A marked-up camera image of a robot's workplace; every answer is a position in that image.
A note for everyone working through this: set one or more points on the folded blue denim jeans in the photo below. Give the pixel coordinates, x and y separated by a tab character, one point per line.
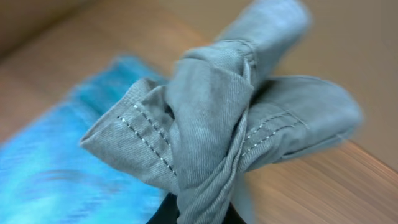
46	177

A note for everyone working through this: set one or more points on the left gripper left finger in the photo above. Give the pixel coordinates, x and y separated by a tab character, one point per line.
167	212

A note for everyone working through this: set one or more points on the grey shorts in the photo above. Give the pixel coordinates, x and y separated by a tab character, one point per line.
223	114

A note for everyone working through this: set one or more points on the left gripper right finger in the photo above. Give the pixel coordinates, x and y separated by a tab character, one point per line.
232	216

